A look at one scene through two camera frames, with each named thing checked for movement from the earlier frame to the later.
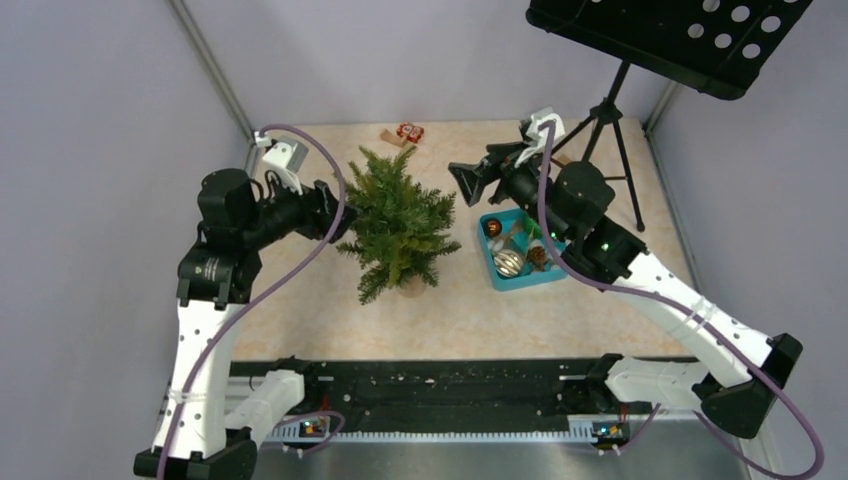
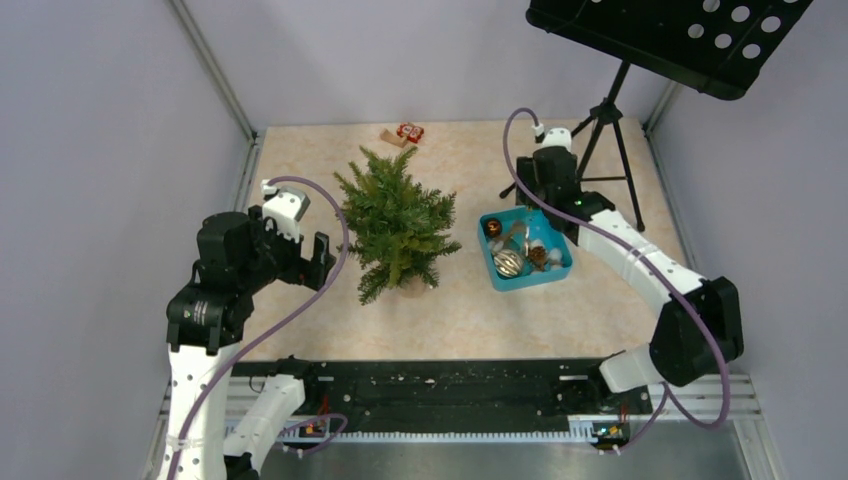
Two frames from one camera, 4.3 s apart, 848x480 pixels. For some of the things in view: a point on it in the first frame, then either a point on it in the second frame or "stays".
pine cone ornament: (536, 254) stays
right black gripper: (473, 179) → (526, 173)
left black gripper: (318, 208) → (311, 271)
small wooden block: (390, 137) stays
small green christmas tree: (400, 228) stays
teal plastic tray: (517, 252) stays
